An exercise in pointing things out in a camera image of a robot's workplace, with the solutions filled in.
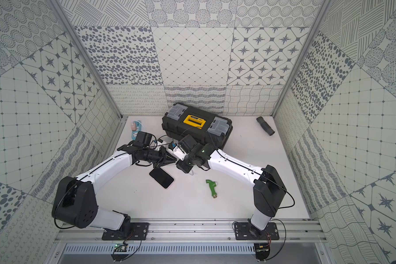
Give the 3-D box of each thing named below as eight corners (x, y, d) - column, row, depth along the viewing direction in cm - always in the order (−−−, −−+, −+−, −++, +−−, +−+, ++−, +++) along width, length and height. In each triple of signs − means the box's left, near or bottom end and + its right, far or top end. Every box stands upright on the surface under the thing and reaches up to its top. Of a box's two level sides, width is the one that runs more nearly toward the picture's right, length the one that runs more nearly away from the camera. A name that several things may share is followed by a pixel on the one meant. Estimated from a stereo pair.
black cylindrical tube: (268, 136, 111) (270, 133, 109) (256, 119, 121) (256, 117, 119) (273, 134, 112) (275, 132, 109) (260, 118, 122) (261, 115, 119)
